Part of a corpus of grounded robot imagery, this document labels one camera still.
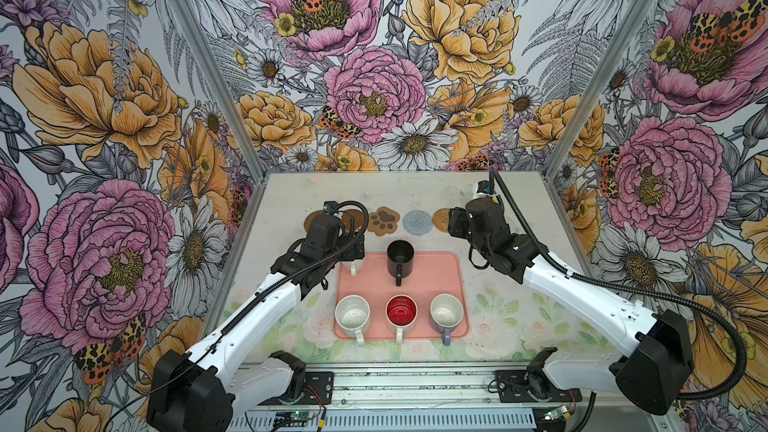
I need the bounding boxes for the woven rattan round coaster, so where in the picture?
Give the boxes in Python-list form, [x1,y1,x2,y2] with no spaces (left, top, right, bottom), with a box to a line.
[432,208,450,233]

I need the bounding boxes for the grey round felt coaster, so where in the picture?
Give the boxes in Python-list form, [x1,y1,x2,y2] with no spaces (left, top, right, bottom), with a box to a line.
[402,210,433,236]

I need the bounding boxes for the dark brown round coaster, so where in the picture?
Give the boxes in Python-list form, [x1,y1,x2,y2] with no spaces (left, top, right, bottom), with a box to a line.
[341,209,367,236]

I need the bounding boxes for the brown paw shaped coaster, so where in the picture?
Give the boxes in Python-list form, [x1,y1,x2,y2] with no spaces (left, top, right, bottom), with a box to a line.
[367,206,401,237]

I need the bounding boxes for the black mug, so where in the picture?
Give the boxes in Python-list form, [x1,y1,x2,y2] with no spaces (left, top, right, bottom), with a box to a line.
[386,240,415,287]

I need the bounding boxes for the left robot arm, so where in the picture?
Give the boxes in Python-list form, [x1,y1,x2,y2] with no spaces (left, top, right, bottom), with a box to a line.
[146,200,369,431]

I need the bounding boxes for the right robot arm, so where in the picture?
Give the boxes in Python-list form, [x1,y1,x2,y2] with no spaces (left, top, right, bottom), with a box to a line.
[448,196,694,415]

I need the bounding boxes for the pink silicone tray mat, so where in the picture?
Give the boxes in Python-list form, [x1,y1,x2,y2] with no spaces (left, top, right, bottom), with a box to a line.
[333,251,471,341]

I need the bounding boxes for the white lavender mug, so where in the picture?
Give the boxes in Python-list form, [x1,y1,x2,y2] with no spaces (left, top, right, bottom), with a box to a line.
[430,294,464,346]

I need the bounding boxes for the red inside mug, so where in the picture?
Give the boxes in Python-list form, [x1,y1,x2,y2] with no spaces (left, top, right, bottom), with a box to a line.
[385,295,418,344]

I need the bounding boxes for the left circuit board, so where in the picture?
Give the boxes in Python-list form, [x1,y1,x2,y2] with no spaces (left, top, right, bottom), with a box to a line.
[271,411,320,432]

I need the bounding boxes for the circuit board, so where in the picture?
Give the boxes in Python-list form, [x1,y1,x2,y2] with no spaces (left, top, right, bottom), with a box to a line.
[542,405,571,421]
[271,411,320,432]

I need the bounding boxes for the right circuit board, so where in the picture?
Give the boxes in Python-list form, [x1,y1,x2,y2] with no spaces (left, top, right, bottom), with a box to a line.
[542,405,571,421]

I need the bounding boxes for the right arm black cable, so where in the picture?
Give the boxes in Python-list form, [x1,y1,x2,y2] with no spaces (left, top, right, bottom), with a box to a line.
[487,166,749,432]

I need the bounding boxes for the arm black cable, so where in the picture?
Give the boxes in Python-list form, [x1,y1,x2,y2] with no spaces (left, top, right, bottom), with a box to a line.
[101,199,371,427]
[487,166,749,432]

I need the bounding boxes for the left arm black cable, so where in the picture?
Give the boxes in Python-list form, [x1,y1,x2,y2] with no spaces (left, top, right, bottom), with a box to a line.
[101,199,371,427]

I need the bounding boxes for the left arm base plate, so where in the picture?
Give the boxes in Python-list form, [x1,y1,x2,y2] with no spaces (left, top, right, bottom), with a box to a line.
[261,371,335,406]

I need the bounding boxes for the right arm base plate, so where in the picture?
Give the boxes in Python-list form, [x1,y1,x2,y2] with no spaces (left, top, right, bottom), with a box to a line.
[488,369,583,404]

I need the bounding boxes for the aluminium front rail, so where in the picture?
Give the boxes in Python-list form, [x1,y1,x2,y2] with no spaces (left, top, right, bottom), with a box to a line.
[227,362,673,415]

